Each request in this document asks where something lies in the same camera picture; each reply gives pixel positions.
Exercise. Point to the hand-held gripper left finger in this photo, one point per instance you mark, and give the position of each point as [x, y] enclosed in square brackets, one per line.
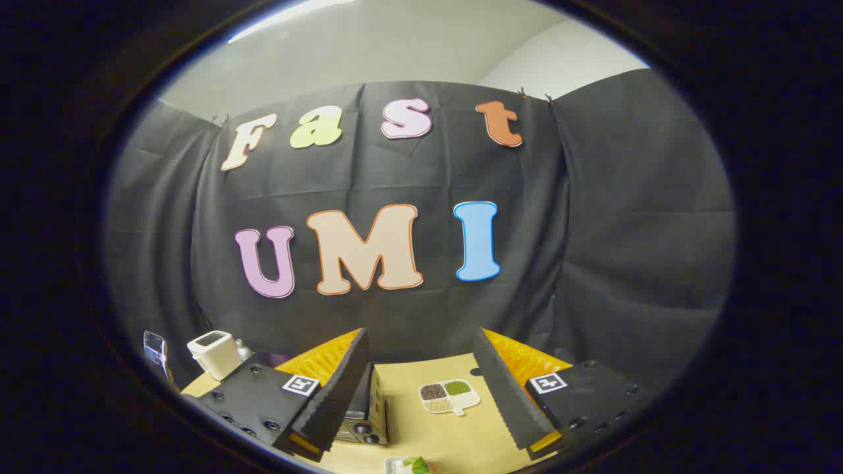
[342, 388]

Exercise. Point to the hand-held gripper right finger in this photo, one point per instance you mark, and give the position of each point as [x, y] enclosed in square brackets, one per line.
[504, 395]

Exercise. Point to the black toaster oven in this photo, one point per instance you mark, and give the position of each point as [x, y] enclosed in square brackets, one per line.
[375, 411]

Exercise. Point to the lettuce and bread sandwich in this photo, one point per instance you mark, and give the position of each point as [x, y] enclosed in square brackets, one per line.
[416, 465]

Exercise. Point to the white pop-up toaster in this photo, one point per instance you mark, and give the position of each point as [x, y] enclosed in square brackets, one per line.
[214, 359]

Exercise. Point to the white divided grain plate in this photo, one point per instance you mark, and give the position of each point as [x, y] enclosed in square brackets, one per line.
[450, 397]

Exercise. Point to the white rectangular tray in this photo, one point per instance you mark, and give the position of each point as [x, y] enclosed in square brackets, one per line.
[394, 466]

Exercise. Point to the black backdrop cloth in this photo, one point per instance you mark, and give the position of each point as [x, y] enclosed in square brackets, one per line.
[593, 230]

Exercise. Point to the smartphone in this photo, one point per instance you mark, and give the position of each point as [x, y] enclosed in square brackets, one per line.
[154, 347]

